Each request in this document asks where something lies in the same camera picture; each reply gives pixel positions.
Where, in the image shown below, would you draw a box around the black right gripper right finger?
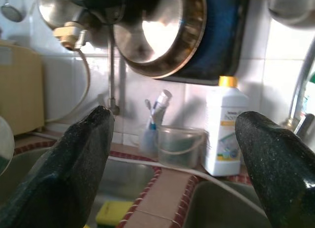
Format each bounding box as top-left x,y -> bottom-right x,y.
235,111 -> 315,228

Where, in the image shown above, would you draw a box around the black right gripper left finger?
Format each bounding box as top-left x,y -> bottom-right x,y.
0,105 -> 115,228

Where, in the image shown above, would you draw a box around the round steel bowl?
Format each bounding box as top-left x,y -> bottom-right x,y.
0,116 -> 15,177

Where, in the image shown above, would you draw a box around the yellow green scrub sponge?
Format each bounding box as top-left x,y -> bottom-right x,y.
95,200 -> 135,226

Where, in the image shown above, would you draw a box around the steel sink basin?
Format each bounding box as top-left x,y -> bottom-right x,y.
187,181 -> 274,228
0,139 -> 158,228

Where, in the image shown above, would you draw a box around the white detergent bottle yellow cap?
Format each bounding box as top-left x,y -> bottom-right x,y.
204,76 -> 249,177

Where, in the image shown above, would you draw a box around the clear toothbrush cup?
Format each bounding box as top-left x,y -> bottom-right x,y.
140,126 -> 160,156

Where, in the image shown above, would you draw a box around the chrome curved faucet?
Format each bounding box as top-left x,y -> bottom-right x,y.
282,40 -> 315,137

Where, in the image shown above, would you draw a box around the beige water filter appliance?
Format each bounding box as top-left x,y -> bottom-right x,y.
0,39 -> 45,136

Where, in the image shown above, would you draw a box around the clear plastic bucket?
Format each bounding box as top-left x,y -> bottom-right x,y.
157,125 -> 209,168

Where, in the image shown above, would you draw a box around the white blue toothbrush dark bristles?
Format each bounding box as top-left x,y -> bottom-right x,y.
144,99 -> 158,131

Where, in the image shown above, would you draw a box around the light blue toothbrush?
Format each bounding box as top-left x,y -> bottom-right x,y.
152,101 -> 159,130

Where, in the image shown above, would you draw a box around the metal pipe tap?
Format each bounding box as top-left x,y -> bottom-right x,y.
107,26 -> 121,115

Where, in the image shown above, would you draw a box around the white toothpaste tube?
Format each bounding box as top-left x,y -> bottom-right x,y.
154,89 -> 173,127

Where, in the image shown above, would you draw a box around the dark blue tray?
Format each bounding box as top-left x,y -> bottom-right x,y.
157,0 -> 249,86

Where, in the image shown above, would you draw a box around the small steel pot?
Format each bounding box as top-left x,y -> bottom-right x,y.
38,0 -> 109,41

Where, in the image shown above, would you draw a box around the hanging steel pot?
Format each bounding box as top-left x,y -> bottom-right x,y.
268,0 -> 315,29

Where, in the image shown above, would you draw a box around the metal mesh strainer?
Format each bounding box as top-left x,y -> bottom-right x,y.
0,2 -> 24,23

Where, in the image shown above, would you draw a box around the large shiny steel pan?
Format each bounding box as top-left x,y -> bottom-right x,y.
113,0 -> 207,78

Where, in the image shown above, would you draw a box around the black hanging pan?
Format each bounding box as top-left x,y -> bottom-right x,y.
71,0 -> 188,27

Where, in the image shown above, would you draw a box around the thin white valve hose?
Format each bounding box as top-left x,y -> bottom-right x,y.
45,49 -> 92,124

